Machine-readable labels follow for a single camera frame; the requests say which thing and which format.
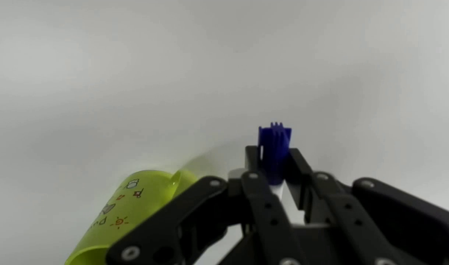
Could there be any blue capped white marker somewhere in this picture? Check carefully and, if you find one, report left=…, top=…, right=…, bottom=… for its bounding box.
left=256, top=120, right=303, bottom=225

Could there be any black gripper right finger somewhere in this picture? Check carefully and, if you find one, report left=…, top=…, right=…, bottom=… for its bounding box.
left=287, top=145, right=449, bottom=265

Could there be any yellow-green ceramic mug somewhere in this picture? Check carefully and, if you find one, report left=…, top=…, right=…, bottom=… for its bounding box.
left=63, top=167, right=202, bottom=265

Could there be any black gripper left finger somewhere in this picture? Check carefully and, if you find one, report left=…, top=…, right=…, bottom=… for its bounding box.
left=105, top=144, right=303, bottom=265

